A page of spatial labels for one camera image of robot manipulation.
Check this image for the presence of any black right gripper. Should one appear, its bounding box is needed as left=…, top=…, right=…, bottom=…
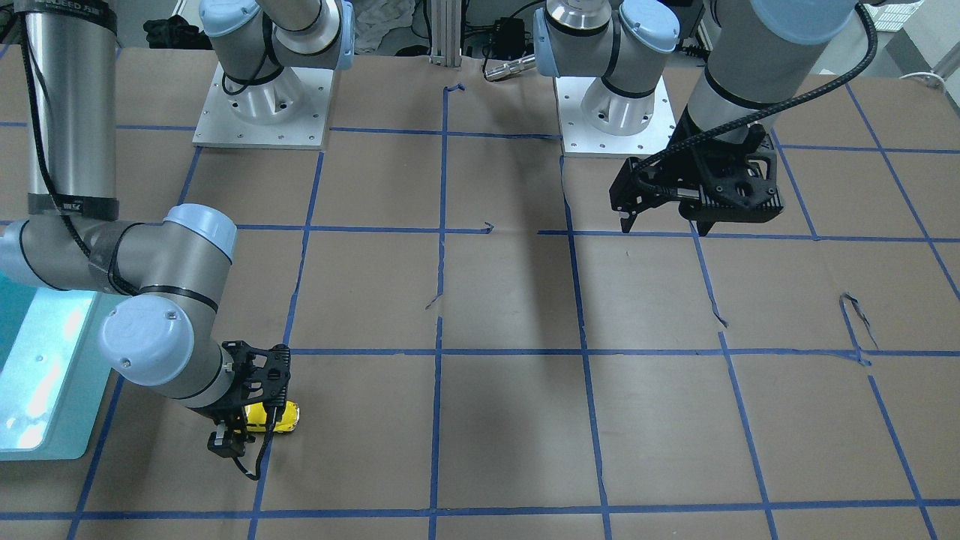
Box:
left=202, top=341, right=293, bottom=458

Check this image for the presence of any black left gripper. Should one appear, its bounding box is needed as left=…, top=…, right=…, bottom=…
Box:
left=609, top=124, right=783, bottom=237

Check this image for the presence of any yellow beetle toy car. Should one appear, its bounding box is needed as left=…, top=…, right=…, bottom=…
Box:
left=245, top=401, right=301, bottom=434

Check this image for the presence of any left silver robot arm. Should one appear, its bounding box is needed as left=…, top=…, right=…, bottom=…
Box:
left=532, top=1, right=879, bottom=236

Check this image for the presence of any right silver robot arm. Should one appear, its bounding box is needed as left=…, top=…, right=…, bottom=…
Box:
left=2, top=1, right=356, bottom=459

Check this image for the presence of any light blue plastic bin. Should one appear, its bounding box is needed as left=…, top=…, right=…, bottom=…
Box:
left=1, top=277, right=121, bottom=461

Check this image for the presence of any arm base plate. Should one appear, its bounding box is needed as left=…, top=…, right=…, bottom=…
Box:
left=554, top=76, right=675, bottom=158
left=193, top=66, right=337, bottom=150

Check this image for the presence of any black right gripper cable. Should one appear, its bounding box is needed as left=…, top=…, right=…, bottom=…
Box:
left=15, top=30, right=282, bottom=482

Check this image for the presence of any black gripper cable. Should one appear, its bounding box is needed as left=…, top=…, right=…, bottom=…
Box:
left=15, top=30, right=282, bottom=482
left=630, top=4, right=880, bottom=196

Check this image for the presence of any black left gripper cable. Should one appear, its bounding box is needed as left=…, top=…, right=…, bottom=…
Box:
left=630, top=4, right=880, bottom=196

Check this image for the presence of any aluminium frame post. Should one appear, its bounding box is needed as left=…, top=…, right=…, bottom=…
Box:
left=424, top=0, right=464, bottom=71

